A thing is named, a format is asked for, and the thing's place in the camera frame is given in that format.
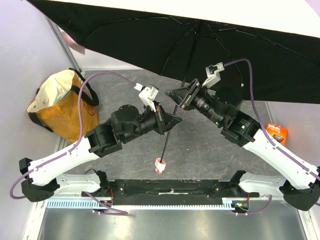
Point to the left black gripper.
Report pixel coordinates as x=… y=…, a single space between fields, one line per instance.
x=161 y=120

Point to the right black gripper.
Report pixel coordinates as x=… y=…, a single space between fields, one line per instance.
x=189 y=95

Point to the pink and black folding umbrella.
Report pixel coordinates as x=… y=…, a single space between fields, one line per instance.
x=266 y=65

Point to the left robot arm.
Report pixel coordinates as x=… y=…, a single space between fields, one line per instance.
x=48 y=177

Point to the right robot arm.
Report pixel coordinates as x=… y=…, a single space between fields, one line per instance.
x=298 y=183

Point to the orange razor box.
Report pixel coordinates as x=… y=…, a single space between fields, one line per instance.
x=277 y=132

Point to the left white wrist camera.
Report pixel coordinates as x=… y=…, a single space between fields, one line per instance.
x=147 y=95

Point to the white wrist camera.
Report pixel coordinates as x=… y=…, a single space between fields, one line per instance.
x=213 y=74
x=147 y=95

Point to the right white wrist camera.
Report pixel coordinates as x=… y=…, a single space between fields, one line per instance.
x=213 y=74

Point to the light blue cable duct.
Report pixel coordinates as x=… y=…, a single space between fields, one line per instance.
x=87 y=204

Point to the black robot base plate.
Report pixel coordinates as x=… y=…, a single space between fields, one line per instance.
x=171 y=191

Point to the yellow tote bag black handles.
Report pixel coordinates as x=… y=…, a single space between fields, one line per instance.
x=55 y=106

